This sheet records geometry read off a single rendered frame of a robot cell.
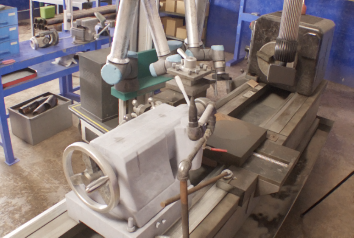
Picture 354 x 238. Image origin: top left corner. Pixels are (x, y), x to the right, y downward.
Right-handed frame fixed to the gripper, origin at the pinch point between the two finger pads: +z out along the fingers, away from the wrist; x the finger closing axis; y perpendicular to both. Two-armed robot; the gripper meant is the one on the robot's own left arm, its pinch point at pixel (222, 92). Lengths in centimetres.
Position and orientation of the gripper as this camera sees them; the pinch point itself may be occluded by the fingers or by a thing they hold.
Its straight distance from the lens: 249.2
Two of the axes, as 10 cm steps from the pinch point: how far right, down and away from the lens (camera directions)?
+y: 6.4, -0.2, -7.7
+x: 7.7, -1.1, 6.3
